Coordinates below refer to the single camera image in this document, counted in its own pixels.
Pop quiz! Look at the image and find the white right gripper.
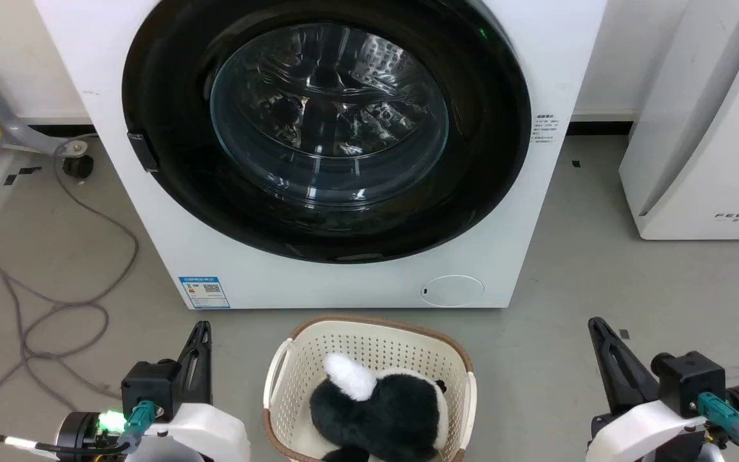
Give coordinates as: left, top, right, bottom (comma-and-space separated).
586, 317, 709, 462

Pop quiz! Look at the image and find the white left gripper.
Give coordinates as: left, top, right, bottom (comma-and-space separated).
127, 321, 251, 462

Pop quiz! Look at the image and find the white front-load washing machine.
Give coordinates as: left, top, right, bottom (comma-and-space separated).
34, 0, 608, 311

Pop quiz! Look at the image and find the black round glass washer door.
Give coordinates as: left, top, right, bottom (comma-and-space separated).
122, 0, 532, 264

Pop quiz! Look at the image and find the blue energy label sticker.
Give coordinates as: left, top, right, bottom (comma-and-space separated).
178, 277, 231, 310

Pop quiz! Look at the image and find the cream perforated laundry basket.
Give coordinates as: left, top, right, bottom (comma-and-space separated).
263, 315, 478, 462

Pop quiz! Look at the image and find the round white filter cover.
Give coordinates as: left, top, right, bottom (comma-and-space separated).
421, 275, 485, 307

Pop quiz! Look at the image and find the black and white plush panda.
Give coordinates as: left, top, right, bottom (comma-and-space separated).
309, 353, 450, 462

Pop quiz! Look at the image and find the black caster wheel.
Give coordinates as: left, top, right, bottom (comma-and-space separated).
62, 155, 95, 180

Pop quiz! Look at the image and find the small printed text sticker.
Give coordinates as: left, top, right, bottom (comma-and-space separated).
533, 114, 559, 145

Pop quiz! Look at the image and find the white air purifier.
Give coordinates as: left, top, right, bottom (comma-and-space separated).
619, 0, 739, 241

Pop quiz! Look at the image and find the right gripper cable green plug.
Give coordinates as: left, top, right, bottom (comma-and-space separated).
697, 393, 739, 462

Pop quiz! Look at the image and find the grey floor cable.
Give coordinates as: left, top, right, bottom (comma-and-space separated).
0, 136, 140, 443

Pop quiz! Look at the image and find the black plastic handle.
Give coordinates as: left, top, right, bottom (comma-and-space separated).
127, 132, 160, 173

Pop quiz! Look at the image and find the grey metal frame leg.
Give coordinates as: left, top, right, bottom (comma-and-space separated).
0, 67, 89, 157

